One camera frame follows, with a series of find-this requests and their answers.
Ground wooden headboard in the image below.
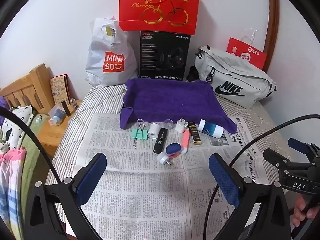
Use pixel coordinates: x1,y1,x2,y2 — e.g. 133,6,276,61
0,64,55,115

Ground black headphone box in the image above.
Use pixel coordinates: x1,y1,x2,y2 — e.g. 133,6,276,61
138,31,191,82

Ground white plastic shopping bag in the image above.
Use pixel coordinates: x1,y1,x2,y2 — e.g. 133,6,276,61
85,17,138,87

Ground blue and white bottle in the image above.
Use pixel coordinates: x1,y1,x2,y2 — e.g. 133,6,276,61
198,119,224,138

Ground clear blue box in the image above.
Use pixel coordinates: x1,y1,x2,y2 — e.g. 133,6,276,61
48,104,66,126

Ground grey waist bag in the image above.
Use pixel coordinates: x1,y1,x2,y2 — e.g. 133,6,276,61
194,45,277,109

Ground newspaper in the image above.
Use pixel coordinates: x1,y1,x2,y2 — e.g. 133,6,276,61
60,112,288,240

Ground white round plug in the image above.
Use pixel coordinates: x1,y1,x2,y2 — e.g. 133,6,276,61
157,152,173,167

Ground striped bed sheet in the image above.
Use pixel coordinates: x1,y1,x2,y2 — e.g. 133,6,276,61
45,82,295,230

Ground wooden door frame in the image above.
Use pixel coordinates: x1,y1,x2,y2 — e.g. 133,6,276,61
262,0,280,73

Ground red gift bag gold cherries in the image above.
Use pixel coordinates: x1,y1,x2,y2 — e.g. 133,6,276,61
119,0,201,35

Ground person's right hand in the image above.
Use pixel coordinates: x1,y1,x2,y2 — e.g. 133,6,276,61
292,194,320,228

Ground blue round jar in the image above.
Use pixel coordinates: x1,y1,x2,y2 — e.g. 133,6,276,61
165,143,181,158

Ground floral pillow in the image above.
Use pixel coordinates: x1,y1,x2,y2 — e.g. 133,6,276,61
0,105,34,153

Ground pink patterned blanket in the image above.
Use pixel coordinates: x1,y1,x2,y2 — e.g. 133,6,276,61
0,147,27,220

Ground small black box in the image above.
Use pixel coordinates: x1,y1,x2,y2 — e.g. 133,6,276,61
61,101,72,117

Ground black cable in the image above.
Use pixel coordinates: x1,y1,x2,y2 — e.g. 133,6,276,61
206,114,320,240
0,106,62,184

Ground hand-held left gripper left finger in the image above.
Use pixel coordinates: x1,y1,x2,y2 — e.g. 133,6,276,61
24,152,107,240

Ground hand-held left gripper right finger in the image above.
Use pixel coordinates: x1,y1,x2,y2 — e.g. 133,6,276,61
208,153,292,240

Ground black and gold bar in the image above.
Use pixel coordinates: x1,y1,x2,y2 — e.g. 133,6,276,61
188,122,202,146

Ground white charger plug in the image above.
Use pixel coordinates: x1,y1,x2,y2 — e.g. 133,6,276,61
175,118,189,133

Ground green sheet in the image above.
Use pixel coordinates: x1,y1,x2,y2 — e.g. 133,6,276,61
15,115,54,230

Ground pink and white tube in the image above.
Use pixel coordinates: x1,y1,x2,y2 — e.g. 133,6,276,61
180,129,192,155

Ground wooden nightstand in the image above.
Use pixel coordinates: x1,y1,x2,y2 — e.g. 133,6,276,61
39,99,83,155

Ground green binder clip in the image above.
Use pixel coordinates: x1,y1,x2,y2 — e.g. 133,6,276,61
131,119,148,140

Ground small red paper bag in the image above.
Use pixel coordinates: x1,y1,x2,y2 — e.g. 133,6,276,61
226,29,267,70

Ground white tape roll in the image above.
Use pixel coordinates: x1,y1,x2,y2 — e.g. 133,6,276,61
147,123,161,138

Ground purple fabric tray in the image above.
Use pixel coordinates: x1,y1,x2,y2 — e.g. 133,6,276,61
119,78,237,134

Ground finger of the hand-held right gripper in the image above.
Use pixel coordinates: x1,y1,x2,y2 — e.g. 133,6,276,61
287,137,320,167
263,148,308,178

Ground patterned notebook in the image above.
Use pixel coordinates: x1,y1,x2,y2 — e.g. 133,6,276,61
49,74,69,105

